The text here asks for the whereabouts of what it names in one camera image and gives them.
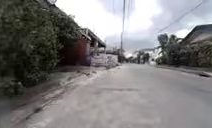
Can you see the red brick building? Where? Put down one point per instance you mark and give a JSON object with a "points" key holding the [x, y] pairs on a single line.
{"points": [[79, 50]]}

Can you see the tall utility pole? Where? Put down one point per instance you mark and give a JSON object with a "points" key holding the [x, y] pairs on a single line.
{"points": [[122, 30]]}

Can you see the grey concrete road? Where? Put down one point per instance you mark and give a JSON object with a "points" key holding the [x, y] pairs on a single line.
{"points": [[137, 100]]}

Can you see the dirt verge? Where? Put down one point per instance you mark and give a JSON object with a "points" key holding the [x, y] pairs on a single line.
{"points": [[44, 91]]}

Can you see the green bushes and palms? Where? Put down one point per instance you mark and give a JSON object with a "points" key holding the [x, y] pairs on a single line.
{"points": [[187, 51]]}

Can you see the concrete kerb strip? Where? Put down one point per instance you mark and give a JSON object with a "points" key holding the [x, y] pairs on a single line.
{"points": [[190, 70]]}

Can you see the large green hedge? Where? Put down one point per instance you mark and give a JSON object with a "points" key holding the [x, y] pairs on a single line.
{"points": [[24, 40]]}

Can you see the grey roofed building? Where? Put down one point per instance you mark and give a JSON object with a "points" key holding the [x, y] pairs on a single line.
{"points": [[202, 35]]}

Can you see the low pale stone wall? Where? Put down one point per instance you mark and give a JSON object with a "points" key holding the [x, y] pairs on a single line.
{"points": [[104, 60]]}

